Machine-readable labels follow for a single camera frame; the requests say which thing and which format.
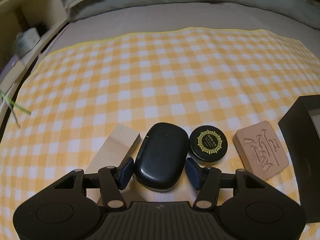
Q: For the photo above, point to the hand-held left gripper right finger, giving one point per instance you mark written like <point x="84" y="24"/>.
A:
<point x="193" y="173"/>

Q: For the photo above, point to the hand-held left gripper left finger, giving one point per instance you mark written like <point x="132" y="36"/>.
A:
<point x="126" y="172"/>

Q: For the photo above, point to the beige wooden block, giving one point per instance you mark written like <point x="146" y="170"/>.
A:
<point x="117" y="142"/>

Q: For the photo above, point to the round black tin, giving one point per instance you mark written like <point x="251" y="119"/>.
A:
<point x="208" y="145"/>

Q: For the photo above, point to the black oval case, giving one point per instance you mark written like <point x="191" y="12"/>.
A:
<point x="161" y="155"/>

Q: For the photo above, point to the brown carved tile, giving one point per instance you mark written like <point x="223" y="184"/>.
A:
<point x="260" y="150"/>

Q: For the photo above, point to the black cardboard box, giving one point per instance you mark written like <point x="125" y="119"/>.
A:
<point x="297" y="140"/>

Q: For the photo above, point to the yellow checkered mat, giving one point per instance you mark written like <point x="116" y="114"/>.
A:
<point x="162" y="80"/>

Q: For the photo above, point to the purple notebook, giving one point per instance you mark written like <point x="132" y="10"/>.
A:
<point x="11" y="63"/>

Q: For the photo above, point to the white tissue pack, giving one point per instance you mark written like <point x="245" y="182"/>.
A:
<point x="27" y="41"/>

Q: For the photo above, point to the grey pillow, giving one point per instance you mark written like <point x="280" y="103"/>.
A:
<point x="150" y="6"/>

